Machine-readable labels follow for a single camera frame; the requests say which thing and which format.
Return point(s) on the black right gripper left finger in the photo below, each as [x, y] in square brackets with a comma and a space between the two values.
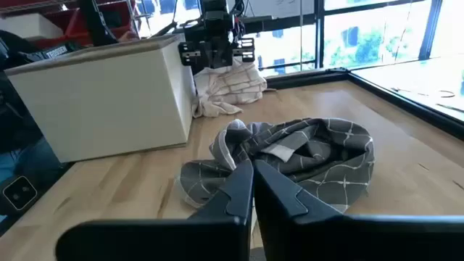
[217, 239]

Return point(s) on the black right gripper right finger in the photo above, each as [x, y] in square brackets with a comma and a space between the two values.
[326, 239]

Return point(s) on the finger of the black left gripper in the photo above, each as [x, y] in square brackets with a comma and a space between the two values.
[214, 54]
[225, 54]

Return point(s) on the white red-checked towel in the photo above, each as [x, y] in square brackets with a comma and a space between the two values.
[232, 87]

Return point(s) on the grey white-grid towel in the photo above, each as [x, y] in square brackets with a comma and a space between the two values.
[326, 152]

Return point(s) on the beige fabric storage box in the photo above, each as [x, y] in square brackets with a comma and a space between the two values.
[108, 101]

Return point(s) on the white rectangular box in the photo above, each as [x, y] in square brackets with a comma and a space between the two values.
[25, 25]

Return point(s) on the person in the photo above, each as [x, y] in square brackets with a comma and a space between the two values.
[32, 163]

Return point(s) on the black box with square outline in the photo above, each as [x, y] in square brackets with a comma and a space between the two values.
[20, 194]

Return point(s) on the black window frame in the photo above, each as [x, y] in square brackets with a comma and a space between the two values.
[319, 36]

